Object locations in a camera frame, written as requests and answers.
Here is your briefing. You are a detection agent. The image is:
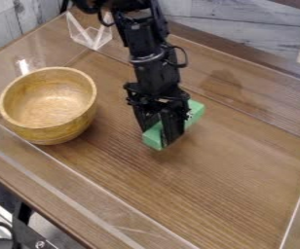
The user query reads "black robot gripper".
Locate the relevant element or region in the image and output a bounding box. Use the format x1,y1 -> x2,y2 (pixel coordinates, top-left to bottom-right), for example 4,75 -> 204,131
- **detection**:
124,56 -> 188,146

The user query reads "green rectangular block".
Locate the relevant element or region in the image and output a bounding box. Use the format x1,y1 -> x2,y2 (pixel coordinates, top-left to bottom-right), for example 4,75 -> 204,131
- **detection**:
141,99 -> 205,151

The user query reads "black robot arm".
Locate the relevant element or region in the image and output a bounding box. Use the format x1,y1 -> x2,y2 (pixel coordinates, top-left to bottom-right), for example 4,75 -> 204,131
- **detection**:
72,0 -> 189,147

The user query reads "brown wooden bowl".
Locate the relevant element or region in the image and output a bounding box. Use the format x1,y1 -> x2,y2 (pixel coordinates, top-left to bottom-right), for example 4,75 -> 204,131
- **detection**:
0,67 -> 97,145

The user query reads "clear acrylic table barrier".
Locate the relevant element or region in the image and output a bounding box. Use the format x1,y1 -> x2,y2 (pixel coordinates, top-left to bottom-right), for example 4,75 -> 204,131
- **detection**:
0,18 -> 300,249

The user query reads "black table leg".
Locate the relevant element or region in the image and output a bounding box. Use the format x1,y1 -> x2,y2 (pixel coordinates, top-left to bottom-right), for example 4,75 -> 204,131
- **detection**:
13,202 -> 32,225

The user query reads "clear acrylic corner bracket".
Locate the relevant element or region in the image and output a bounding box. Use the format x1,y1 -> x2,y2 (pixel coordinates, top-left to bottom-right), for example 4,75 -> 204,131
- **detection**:
65,12 -> 113,51

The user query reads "metal bracket with bolt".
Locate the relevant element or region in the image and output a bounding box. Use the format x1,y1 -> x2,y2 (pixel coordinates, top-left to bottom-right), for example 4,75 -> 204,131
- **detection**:
25,230 -> 59,249

